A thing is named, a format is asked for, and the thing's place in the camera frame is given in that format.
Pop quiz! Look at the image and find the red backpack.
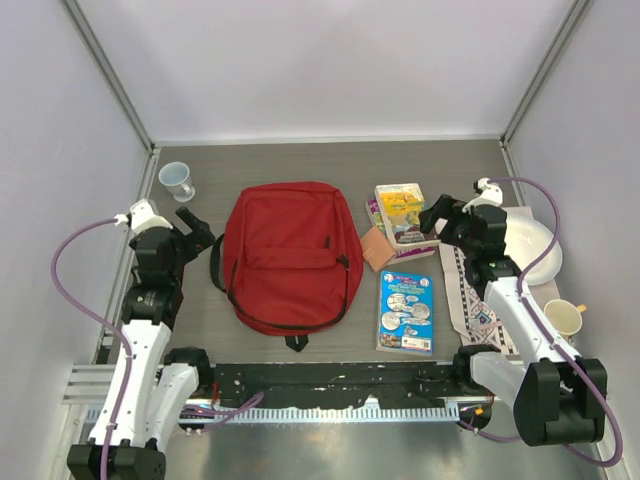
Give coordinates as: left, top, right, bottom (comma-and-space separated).
209, 181, 364, 352

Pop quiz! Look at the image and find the blue comic book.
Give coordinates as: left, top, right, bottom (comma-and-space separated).
376, 270, 434, 356

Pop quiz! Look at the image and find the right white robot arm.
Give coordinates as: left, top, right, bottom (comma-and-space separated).
419, 194, 607, 446

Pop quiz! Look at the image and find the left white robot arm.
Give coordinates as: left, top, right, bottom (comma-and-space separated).
67, 200, 215, 479

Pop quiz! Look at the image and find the yellow cover book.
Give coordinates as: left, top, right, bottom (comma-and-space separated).
374, 183, 440, 251

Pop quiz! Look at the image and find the translucent plastic cup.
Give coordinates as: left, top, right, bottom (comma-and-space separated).
158, 162, 196, 203

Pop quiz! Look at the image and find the white paper plate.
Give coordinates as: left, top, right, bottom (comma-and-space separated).
505, 207, 563, 285

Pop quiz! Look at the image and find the purple cover book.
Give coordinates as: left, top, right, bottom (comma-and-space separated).
365, 197, 436, 265

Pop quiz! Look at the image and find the tan leather wallet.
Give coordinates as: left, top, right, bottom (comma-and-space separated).
360, 226, 398, 272

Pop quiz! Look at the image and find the patterned cloth placemat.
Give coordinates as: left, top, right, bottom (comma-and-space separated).
438, 206, 564, 357

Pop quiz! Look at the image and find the cream yellow mug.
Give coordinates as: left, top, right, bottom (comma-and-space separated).
544, 299, 587, 338

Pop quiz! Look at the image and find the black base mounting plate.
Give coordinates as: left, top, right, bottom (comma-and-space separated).
155, 360, 514, 409

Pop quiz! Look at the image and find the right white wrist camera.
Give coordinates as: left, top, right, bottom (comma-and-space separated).
462, 177, 503, 213

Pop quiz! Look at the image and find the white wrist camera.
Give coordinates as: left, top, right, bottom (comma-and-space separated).
462, 177, 503, 213
114, 199, 173, 235

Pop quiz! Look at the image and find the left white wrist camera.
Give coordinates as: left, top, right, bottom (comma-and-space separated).
114, 199, 173, 235

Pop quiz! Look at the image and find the aluminium frame rail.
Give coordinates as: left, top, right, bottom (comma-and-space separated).
62, 362, 166, 405

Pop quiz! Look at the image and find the slotted cable duct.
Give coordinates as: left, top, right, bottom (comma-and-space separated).
85, 405, 460, 424

